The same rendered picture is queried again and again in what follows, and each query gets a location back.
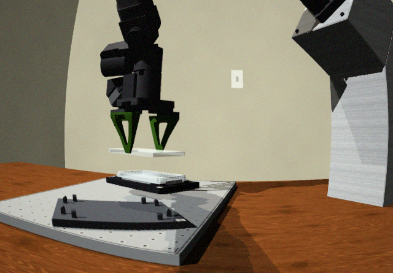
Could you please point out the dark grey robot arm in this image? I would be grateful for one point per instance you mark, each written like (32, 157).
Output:
(139, 24)

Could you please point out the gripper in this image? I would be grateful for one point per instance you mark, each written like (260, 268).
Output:
(146, 97)

